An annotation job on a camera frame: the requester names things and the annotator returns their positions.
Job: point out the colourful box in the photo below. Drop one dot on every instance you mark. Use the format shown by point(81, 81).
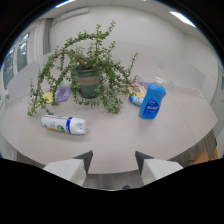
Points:
point(137, 89)

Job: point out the orange chair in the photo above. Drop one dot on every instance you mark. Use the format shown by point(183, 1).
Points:
point(204, 156)

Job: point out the blue liquid bottle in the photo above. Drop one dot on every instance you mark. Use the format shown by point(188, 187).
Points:
point(152, 101)

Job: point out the ceiling light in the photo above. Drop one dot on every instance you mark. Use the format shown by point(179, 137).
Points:
point(181, 18)

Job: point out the white blue tube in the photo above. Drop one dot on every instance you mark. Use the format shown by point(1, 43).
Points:
point(136, 100)

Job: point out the white Dettol spray can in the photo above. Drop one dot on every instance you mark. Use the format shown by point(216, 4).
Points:
point(63, 124)

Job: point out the purple packet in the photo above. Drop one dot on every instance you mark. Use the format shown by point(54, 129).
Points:
point(63, 93)

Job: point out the yellow packet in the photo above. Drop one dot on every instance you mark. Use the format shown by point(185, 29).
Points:
point(49, 97)

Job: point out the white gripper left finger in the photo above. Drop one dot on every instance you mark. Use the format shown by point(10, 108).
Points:
point(74, 168)

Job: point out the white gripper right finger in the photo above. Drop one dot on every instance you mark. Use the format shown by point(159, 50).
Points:
point(155, 168)

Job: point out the green potted plant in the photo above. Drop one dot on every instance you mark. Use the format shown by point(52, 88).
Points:
point(93, 63)

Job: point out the green plant pot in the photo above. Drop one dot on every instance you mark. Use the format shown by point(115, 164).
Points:
point(87, 83)

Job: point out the window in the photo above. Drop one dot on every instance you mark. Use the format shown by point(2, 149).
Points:
point(15, 60)

